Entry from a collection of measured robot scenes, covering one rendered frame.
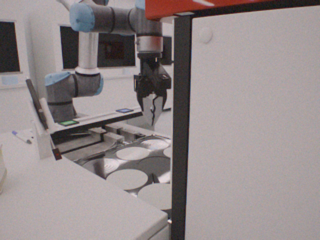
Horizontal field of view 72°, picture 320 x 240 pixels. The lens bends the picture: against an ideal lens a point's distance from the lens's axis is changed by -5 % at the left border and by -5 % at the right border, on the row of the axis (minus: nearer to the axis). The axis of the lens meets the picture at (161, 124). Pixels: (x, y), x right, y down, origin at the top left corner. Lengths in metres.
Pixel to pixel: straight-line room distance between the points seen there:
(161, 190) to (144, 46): 0.38
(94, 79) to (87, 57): 0.11
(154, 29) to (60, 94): 0.60
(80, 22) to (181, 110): 0.47
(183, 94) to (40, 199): 0.28
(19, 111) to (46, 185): 3.08
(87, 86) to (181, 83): 0.90
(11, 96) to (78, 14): 2.85
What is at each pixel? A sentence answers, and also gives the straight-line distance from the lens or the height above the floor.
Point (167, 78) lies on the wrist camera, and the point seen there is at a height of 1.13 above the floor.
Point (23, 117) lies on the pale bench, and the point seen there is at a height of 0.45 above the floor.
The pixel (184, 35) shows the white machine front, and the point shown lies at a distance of 0.26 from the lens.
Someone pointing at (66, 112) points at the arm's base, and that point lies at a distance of 1.12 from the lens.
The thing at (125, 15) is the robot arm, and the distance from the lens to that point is 0.73.
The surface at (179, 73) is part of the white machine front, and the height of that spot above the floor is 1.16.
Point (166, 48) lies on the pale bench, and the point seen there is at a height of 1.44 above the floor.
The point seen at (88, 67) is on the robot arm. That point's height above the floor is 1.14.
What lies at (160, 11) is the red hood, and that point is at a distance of 0.29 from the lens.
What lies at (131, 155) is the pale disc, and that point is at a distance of 0.69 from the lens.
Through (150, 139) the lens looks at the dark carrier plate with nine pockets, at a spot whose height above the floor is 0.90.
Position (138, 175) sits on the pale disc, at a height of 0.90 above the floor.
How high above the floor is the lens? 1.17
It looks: 16 degrees down
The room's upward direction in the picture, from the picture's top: straight up
